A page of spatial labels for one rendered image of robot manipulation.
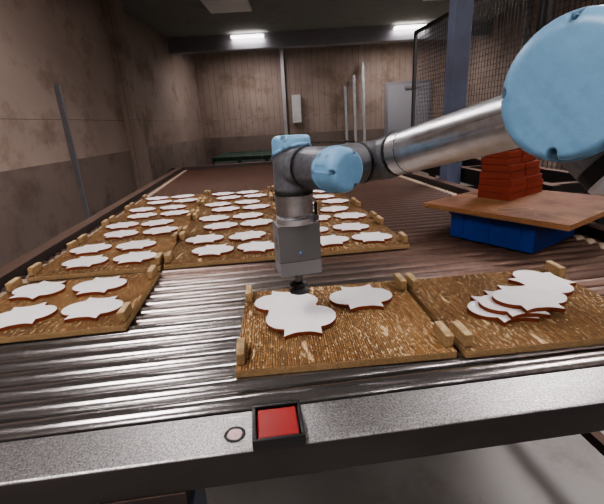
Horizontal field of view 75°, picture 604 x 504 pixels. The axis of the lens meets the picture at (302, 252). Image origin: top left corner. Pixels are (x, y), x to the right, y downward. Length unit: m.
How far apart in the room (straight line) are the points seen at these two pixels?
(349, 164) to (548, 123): 0.33
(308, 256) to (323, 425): 0.32
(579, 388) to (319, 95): 9.85
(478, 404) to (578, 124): 0.47
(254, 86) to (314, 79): 1.47
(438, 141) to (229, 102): 9.93
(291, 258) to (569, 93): 0.54
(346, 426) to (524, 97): 0.49
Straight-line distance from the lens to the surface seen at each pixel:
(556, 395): 0.79
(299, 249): 0.77
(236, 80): 10.50
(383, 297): 0.96
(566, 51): 0.40
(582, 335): 0.94
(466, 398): 0.73
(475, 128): 0.61
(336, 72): 10.44
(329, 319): 0.85
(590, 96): 0.39
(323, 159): 0.65
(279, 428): 0.63
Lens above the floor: 1.35
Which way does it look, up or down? 18 degrees down
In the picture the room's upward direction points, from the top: 3 degrees counter-clockwise
